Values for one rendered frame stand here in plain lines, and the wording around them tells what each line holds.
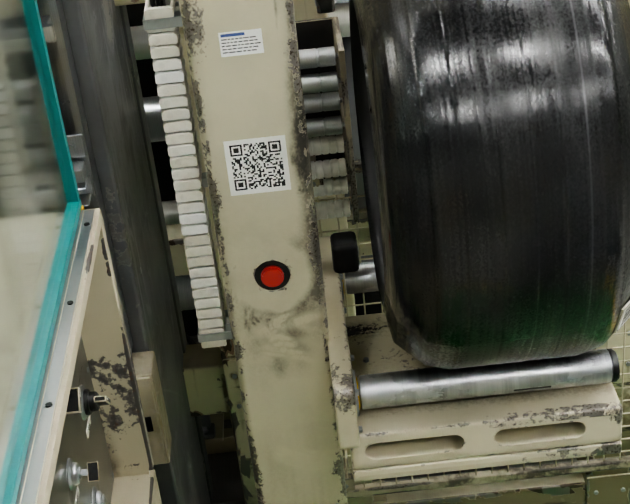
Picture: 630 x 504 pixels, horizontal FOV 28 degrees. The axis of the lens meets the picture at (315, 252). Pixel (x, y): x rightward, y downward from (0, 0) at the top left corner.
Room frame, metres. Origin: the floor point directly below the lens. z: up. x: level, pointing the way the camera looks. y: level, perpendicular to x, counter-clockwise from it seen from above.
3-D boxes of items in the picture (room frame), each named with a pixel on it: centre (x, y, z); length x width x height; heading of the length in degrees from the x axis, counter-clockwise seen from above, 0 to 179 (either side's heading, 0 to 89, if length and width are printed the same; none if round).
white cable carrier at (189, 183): (1.41, 0.14, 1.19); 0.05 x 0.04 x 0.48; 0
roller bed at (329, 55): (1.84, 0.02, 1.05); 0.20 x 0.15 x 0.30; 90
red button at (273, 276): (1.38, 0.06, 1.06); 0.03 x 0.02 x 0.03; 90
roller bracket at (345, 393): (1.46, -0.02, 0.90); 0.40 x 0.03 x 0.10; 0
